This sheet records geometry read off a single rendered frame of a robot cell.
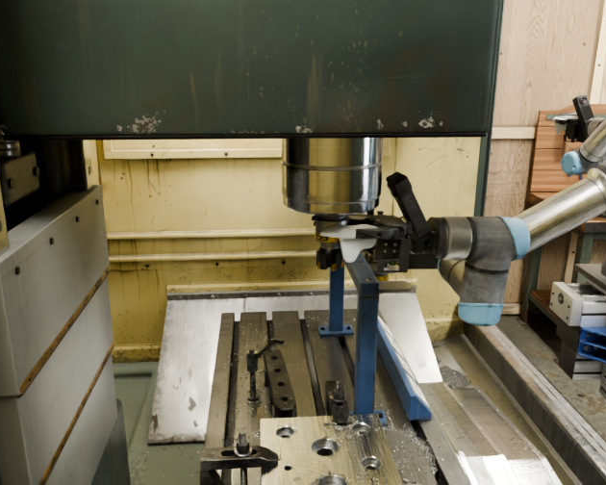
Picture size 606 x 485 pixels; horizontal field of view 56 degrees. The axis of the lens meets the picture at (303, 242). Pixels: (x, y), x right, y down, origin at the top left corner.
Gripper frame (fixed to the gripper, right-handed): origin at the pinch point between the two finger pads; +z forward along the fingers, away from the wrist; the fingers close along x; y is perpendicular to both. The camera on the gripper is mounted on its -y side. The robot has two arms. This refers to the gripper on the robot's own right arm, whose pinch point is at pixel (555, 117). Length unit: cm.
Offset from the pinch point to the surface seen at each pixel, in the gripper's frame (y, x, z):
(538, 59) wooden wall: -12, 88, 125
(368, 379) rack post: 30, -115, -87
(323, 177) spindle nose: -19, -125, -106
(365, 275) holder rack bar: 8, -112, -82
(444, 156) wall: 4, -53, -11
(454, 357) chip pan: 72, -61, -25
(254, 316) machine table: 39, -128, -24
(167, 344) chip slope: 48, -156, -10
